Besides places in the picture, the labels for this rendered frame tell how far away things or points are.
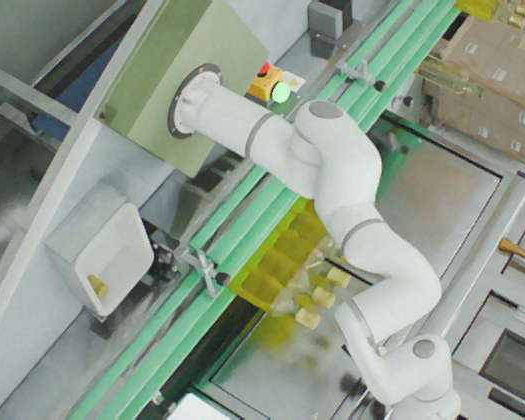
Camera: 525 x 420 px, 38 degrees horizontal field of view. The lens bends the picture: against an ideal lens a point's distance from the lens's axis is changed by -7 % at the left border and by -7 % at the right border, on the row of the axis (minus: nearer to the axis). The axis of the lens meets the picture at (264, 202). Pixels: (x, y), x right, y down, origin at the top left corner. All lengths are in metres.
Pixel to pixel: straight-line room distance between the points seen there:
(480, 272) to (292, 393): 0.54
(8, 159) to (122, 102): 0.95
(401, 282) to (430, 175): 0.90
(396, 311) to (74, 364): 0.73
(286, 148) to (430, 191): 0.75
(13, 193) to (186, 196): 0.69
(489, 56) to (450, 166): 3.52
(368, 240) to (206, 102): 0.41
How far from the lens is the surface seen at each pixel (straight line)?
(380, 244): 1.24
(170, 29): 1.45
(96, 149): 1.51
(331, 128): 1.31
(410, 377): 1.28
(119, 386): 1.67
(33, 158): 2.30
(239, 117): 1.43
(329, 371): 1.80
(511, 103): 5.42
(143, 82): 1.43
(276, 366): 1.81
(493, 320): 1.93
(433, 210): 2.06
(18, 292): 1.54
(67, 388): 1.67
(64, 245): 1.49
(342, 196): 1.28
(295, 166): 1.38
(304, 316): 1.70
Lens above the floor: 1.61
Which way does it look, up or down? 23 degrees down
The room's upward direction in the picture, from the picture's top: 119 degrees clockwise
